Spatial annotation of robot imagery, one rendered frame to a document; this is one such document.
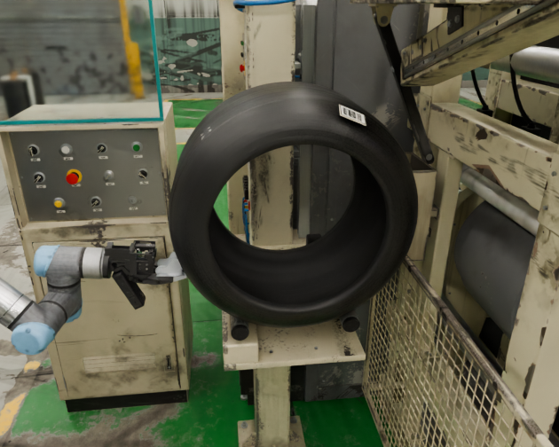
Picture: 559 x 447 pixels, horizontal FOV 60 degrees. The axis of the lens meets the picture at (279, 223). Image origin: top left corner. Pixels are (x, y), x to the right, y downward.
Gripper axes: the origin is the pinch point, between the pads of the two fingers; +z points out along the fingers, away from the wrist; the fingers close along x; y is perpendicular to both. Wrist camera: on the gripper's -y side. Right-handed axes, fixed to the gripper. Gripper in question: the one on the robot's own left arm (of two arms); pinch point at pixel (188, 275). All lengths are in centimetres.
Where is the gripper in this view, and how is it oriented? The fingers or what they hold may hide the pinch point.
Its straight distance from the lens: 123.1
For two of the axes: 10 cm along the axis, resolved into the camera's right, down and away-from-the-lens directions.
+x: -1.2, -4.1, 9.0
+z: 9.9, 0.6, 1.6
